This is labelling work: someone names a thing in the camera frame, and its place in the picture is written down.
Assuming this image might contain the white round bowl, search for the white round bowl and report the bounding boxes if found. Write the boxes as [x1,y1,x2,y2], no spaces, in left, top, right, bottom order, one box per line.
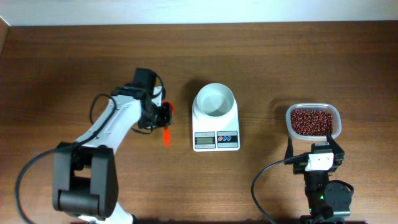
[195,83,234,117]

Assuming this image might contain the white digital kitchen scale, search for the white digital kitchen scale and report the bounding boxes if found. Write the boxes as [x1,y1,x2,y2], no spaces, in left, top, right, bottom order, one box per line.
[192,98,241,152]

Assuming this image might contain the clear plastic bean container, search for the clear plastic bean container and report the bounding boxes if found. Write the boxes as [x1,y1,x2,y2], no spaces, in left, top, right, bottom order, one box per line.
[286,103,342,141]

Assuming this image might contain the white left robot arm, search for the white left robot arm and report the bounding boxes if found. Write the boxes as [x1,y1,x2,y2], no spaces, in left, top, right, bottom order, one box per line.
[52,86,172,223]

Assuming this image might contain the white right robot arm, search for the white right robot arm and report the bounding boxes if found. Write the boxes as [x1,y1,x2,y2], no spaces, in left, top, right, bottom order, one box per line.
[284,134,354,224]

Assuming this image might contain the orange plastic scoop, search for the orange plastic scoop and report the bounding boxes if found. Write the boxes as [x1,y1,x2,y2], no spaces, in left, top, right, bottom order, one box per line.
[162,100,174,147]

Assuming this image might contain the red adzuki beans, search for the red adzuki beans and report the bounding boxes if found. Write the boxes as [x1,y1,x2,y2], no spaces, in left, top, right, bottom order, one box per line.
[290,109,333,136]

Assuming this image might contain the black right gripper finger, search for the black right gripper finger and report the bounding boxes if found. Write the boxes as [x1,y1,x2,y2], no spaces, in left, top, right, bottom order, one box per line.
[284,136,294,161]
[326,133,340,152]

